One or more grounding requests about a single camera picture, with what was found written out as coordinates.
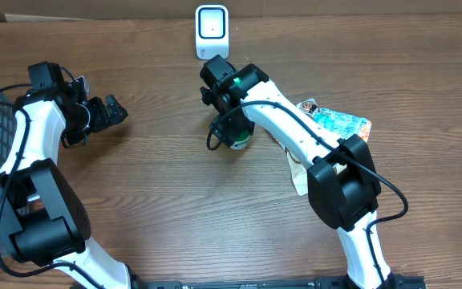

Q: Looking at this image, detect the green lid jar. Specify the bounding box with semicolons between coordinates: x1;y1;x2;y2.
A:
230;130;250;150

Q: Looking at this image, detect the beige snack pouch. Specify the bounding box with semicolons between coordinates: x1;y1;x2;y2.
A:
273;98;318;196

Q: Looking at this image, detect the teal wet wipes packet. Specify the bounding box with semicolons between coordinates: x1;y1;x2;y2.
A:
313;108;367;139

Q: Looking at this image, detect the orange small box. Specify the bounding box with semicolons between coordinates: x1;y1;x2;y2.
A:
357;120;372;142

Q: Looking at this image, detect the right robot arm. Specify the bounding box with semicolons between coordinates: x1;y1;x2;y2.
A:
200;55;391;288

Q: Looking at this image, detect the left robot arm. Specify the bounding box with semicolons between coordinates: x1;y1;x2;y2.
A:
0;61;143;288

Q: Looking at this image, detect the white barcode scanner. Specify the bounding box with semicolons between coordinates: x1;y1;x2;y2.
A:
195;4;229;60

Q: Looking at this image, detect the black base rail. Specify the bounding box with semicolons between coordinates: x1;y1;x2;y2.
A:
132;274;427;289

